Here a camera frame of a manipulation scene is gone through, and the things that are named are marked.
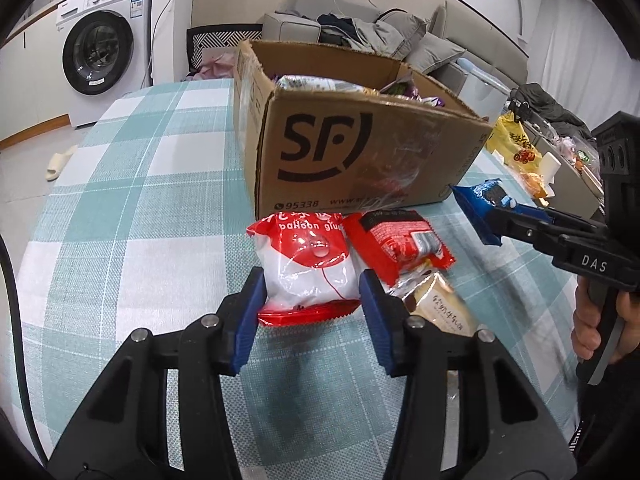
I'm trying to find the low coffee table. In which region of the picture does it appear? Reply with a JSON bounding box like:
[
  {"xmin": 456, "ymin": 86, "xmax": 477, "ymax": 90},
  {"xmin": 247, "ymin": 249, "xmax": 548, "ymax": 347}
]
[{"xmin": 520, "ymin": 122, "xmax": 606, "ymax": 221}]

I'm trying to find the white kitchen base cabinet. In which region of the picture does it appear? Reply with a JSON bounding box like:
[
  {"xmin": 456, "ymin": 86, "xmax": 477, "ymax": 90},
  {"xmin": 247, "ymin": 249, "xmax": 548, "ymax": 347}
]
[{"xmin": 0, "ymin": 0, "xmax": 73, "ymax": 151}]

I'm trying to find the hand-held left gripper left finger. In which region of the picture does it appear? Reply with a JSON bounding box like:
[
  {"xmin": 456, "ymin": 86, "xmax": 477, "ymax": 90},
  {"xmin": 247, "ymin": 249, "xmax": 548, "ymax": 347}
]
[{"xmin": 47, "ymin": 266, "xmax": 268, "ymax": 467}]

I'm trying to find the yellow plastic bag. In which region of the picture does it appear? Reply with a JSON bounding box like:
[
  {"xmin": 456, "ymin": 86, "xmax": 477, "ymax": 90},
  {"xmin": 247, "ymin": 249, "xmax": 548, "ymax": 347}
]
[{"xmin": 487, "ymin": 112, "xmax": 543, "ymax": 166}]

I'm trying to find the beige bread packet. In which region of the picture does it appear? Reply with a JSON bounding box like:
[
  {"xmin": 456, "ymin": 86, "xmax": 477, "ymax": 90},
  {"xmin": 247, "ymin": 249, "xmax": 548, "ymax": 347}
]
[{"xmin": 400, "ymin": 271, "xmax": 481, "ymax": 337}]

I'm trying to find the teal checked tablecloth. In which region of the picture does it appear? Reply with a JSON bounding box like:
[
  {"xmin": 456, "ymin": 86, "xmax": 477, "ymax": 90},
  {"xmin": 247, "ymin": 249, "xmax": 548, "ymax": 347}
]
[{"xmin": 10, "ymin": 77, "xmax": 596, "ymax": 480}]

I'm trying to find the silver white snack packet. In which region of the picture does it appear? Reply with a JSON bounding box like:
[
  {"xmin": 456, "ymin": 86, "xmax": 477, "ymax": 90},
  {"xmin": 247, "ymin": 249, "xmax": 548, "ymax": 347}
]
[{"xmin": 274, "ymin": 74, "xmax": 373, "ymax": 96}]

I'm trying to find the blue snack packet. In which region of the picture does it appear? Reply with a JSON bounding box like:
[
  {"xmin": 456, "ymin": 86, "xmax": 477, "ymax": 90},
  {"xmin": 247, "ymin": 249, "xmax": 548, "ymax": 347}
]
[{"xmin": 450, "ymin": 179, "xmax": 523, "ymax": 246}]

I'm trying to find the white curtain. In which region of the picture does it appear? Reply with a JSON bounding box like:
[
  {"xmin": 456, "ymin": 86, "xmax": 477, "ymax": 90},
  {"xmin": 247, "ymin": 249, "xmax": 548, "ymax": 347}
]
[{"xmin": 527, "ymin": 0, "xmax": 640, "ymax": 126}]

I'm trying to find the light blue pillow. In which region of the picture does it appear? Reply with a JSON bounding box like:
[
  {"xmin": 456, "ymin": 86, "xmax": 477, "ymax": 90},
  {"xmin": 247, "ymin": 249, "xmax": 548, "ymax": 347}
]
[{"xmin": 457, "ymin": 57, "xmax": 511, "ymax": 86}]

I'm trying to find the large purple snack packet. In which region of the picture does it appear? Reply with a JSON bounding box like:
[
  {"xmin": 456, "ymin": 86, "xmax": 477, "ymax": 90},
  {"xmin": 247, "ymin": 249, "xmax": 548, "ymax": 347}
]
[{"xmin": 380, "ymin": 71, "xmax": 423, "ymax": 98}]

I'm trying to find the grey sofa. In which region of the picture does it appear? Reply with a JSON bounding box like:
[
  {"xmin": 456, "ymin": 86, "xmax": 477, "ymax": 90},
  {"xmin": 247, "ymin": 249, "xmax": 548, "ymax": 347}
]
[{"xmin": 262, "ymin": 0, "xmax": 528, "ymax": 92}]

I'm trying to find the grey cushion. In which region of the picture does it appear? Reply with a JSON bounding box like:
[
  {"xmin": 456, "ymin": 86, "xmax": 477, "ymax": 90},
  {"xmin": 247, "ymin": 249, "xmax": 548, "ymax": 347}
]
[
  {"xmin": 407, "ymin": 32, "xmax": 467, "ymax": 75},
  {"xmin": 375, "ymin": 9, "xmax": 430, "ymax": 58}
]

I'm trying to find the pink cloth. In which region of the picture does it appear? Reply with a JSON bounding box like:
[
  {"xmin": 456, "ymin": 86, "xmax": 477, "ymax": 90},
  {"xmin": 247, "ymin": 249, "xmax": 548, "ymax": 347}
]
[{"xmin": 192, "ymin": 50, "xmax": 238, "ymax": 81}]

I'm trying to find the black clothing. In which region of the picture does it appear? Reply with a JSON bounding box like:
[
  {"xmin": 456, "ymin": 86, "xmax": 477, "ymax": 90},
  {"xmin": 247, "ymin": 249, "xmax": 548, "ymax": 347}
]
[{"xmin": 317, "ymin": 12, "xmax": 361, "ymax": 46}]

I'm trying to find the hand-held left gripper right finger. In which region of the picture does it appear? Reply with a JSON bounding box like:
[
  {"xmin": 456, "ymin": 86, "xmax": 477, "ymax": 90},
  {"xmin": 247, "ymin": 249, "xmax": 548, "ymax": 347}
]
[{"xmin": 357, "ymin": 269, "xmax": 576, "ymax": 467}]

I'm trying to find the red snack packet dark label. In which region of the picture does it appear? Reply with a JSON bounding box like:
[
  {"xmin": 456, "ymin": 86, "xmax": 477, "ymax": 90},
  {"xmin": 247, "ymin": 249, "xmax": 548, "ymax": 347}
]
[{"xmin": 344, "ymin": 210, "xmax": 457, "ymax": 291}]

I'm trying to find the black cable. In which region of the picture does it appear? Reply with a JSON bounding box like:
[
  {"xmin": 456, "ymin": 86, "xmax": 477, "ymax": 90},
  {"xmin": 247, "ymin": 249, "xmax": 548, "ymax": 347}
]
[{"xmin": 0, "ymin": 235, "xmax": 42, "ymax": 461}]

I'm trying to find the red and white snack packet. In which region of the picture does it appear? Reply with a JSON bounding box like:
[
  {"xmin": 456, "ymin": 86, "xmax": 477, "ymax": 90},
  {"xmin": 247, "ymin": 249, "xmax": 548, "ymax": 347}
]
[{"xmin": 247, "ymin": 211, "xmax": 362, "ymax": 327}]

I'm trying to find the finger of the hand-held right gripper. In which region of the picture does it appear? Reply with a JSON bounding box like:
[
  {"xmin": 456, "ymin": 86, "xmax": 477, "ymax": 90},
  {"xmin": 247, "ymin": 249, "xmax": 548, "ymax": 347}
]
[
  {"xmin": 520, "ymin": 202, "xmax": 608, "ymax": 237},
  {"xmin": 487, "ymin": 207, "xmax": 571, "ymax": 261}
]

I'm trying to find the grey jacket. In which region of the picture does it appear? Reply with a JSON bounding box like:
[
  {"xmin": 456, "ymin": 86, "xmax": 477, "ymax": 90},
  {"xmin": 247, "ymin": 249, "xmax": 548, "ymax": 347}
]
[{"xmin": 350, "ymin": 15, "xmax": 401, "ymax": 56}]

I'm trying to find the brown cardboard box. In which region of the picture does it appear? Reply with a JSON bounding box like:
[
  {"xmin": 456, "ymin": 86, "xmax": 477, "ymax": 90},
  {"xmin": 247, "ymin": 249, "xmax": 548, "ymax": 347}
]
[{"xmin": 232, "ymin": 39, "xmax": 495, "ymax": 218}]

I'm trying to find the orange food bag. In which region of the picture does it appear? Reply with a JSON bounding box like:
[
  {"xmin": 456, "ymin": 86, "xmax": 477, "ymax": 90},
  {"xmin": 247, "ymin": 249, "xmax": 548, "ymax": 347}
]
[{"xmin": 520, "ymin": 172, "xmax": 549, "ymax": 199}]

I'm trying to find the dark green jacket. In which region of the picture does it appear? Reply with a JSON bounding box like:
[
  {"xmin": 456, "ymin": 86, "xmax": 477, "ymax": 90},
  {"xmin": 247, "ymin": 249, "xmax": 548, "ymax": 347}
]
[{"xmin": 510, "ymin": 82, "xmax": 596, "ymax": 136}]

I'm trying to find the beige slipper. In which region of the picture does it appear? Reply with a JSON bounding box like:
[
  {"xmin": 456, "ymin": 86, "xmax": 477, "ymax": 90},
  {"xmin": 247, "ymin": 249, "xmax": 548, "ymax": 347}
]
[{"xmin": 45, "ymin": 145, "xmax": 80, "ymax": 182}]

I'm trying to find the black white patterned bag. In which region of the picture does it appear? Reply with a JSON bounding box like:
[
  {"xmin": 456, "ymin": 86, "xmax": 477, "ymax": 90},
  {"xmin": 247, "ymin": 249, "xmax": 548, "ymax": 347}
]
[{"xmin": 186, "ymin": 24, "xmax": 263, "ymax": 73}]

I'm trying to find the white washing machine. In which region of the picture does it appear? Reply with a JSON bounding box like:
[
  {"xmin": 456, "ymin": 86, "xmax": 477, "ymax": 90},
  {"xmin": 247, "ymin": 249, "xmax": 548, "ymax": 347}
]
[{"xmin": 55, "ymin": 0, "xmax": 156, "ymax": 97}]

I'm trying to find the white paper cup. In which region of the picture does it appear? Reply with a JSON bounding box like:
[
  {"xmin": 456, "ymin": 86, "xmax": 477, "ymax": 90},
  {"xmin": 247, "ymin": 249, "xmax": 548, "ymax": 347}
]
[{"xmin": 540, "ymin": 151, "xmax": 563, "ymax": 188}]

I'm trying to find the person's right hand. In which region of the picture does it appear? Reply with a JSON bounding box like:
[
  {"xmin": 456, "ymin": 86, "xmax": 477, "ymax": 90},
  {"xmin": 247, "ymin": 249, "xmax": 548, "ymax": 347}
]
[{"xmin": 571, "ymin": 280, "xmax": 640, "ymax": 363}]

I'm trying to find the white cylindrical bin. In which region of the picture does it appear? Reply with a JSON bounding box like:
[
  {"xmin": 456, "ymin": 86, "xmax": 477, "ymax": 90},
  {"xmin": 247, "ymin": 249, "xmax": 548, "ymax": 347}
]
[{"xmin": 459, "ymin": 63, "xmax": 506, "ymax": 118}]

